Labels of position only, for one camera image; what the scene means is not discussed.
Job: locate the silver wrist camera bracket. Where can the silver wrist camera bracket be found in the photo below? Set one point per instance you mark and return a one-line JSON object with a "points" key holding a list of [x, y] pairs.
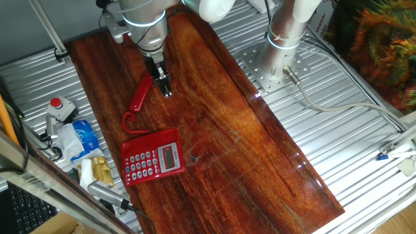
{"points": [[115, 31]]}

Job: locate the grey box red stop button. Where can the grey box red stop button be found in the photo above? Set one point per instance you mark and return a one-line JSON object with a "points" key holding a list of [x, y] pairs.
{"points": [[61, 109]]}

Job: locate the black computer keyboard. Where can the black computer keyboard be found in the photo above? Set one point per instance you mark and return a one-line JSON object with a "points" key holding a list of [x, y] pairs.
{"points": [[29, 211]]}

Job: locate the brown cardboard box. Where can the brown cardboard box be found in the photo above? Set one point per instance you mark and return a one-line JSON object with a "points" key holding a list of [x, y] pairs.
{"points": [[58, 226]]}

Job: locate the colourful printed poster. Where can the colourful printed poster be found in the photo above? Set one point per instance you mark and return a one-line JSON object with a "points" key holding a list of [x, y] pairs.
{"points": [[373, 42]]}

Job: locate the grey metal pole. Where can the grey metal pole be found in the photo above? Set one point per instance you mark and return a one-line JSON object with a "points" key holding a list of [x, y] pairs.
{"points": [[48, 29]]}

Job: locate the orange pole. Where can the orange pole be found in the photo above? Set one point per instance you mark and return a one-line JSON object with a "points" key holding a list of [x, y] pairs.
{"points": [[6, 122]]}

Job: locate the aluminium profile bracket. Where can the aluminium profile bracket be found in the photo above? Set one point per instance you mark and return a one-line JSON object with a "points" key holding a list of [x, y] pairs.
{"points": [[403, 136]]}

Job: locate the blue capped white pen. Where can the blue capped white pen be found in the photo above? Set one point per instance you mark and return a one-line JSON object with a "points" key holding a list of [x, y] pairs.
{"points": [[383, 157]]}

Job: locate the gold tissue pack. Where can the gold tissue pack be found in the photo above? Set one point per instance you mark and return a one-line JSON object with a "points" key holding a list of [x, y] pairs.
{"points": [[102, 169]]}

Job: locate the white paper tag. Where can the white paper tag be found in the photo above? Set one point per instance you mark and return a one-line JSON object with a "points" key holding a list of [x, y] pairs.
{"points": [[408, 167]]}

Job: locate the small silver camera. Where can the small silver camera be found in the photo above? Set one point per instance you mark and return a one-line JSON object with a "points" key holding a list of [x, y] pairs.
{"points": [[51, 126]]}

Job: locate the red telephone handset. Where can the red telephone handset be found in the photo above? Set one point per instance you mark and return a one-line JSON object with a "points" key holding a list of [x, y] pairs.
{"points": [[140, 94]]}

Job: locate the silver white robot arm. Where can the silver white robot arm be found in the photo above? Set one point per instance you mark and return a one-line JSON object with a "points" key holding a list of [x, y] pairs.
{"points": [[148, 29]]}

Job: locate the red telephone base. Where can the red telephone base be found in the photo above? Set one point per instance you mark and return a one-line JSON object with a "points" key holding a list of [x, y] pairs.
{"points": [[143, 149]]}

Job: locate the metal edged frame bar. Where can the metal edged frame bar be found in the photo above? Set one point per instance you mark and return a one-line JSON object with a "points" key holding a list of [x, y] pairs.
{"points": [[48, 185]]}

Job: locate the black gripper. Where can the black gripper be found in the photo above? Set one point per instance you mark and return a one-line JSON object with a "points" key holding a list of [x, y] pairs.
{"points": [[156, 66]]}

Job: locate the reddish brown wooden board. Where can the reddish brown wooden board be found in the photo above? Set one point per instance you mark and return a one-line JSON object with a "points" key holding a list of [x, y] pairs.
{"points": [[227, 130]]}

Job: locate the silver robot mounting plate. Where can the silver robot mounting plate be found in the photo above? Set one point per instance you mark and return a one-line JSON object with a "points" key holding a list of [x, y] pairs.
{"points": [[253, 61]]}

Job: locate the blue tissue pack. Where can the blue tissue pack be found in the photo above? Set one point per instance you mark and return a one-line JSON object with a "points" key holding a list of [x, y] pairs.
{"points": [[86, 138]]}

